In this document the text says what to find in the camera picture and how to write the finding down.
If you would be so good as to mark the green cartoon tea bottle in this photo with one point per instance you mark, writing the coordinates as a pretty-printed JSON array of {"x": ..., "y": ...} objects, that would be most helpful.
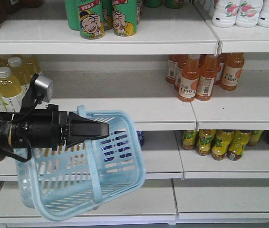
[
  {"x": 91, "y": 20},
  {"x": 124, "y": 17}
]

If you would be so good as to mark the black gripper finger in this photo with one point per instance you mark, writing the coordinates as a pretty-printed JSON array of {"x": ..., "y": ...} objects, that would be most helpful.
[{"x": 80, "y": 129}]

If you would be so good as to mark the blue sports drink bottle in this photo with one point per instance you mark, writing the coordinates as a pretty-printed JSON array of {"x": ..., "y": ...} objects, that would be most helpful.
[
  {"x": 116, "y": 147},
  {"x": 141, "y": 138}
]

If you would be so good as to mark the light blue plastic basket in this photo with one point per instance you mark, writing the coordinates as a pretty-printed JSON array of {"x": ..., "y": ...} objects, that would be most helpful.
[{"x": 64, "y": 183}]

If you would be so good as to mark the white store shelving unit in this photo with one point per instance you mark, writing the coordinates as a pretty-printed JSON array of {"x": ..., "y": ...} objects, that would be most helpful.
[{"x": 182, "y": 189}]

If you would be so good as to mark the orange juice bottle C100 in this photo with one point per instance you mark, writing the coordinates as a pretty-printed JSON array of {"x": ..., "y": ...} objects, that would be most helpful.
[
  {"x": 189, "y": 79},
  {"x": 207, "y": 74},
  {"x": 232, "y": 71}
]

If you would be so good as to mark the yellow lemon tea bottle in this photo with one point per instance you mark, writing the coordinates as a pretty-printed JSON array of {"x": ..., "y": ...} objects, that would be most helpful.
[
  {"x": 188, "y": 139},
  {"x": 255, "y": 137},
  {"x": 222, "y": 140},
  {"x": 205, "y": 138},
  {"x": 239, "y": 141}
]

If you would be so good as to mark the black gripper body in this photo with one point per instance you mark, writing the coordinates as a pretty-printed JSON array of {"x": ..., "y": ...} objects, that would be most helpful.
[{"x": 42, "y": 128}]

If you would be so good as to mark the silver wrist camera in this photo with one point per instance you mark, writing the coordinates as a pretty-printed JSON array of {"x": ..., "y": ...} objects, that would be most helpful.
[{"x": 42, "y": 86}]

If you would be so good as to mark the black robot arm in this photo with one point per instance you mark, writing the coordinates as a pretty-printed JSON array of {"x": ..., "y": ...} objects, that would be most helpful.
[{"x": 20, "y": 154}]

